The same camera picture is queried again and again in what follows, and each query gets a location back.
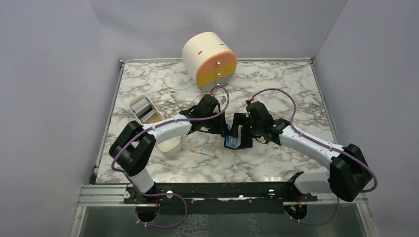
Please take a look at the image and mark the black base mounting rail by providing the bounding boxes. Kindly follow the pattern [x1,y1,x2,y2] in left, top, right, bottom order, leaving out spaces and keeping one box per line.
[123,181,317,215]

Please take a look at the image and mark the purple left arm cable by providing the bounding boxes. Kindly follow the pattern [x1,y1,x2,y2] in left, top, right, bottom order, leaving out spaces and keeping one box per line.
[111,85,230,229]

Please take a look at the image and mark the orange capped syringe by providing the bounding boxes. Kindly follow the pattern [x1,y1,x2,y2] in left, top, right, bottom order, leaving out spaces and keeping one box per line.
[189,148,217,158]

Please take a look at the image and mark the black card holder wallet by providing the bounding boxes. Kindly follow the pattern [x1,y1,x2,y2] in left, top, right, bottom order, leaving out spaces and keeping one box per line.
[224,125,243,150]

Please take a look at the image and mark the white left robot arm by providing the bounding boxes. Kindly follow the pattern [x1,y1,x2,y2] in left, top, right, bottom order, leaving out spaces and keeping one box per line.
[108,94,224,203]

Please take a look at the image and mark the stack of cards in tray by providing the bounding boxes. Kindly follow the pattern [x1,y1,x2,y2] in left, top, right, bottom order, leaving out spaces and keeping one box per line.
[129,96,156,124]

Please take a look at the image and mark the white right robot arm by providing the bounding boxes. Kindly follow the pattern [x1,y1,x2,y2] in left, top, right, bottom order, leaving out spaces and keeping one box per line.
[230,102,373,202]

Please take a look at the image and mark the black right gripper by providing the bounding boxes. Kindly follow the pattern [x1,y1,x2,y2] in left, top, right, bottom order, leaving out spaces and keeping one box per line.
[229,112,262,138]

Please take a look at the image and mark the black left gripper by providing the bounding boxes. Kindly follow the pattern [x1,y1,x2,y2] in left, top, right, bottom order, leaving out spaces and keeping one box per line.
[203,110,229,136]

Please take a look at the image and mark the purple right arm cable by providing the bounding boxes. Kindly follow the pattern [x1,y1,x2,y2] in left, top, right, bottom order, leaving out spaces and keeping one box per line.
[246,88,378,227]

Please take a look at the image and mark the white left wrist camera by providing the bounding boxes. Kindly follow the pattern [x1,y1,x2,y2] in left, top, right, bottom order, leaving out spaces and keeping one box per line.
[219,96,229,106]

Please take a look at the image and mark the white oblong tray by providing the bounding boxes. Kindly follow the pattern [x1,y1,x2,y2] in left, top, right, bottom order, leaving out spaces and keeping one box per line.
[128,94,182,158]

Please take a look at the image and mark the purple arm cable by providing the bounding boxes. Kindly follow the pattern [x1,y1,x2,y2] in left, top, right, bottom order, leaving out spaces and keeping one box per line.
[246,88,378,227]
[111,85,230,229]

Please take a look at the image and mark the cream round drawer cabinet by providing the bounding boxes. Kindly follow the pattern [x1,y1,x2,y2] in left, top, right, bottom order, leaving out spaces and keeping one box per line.
[181,32,238,92]

